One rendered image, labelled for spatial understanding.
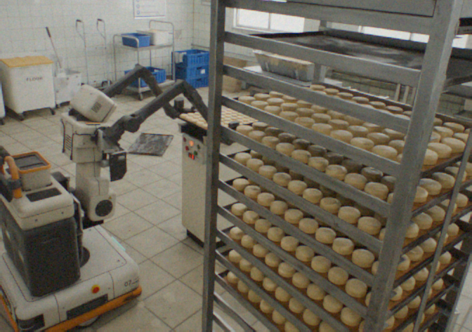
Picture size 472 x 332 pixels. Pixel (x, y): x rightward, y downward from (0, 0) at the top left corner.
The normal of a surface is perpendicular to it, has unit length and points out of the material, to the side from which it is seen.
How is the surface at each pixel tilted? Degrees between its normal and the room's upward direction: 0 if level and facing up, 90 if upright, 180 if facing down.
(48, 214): 90
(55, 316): 90
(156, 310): 0
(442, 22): 90
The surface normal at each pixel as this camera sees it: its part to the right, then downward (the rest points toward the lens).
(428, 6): -0.78, 0.21
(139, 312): 0.05, -0.92
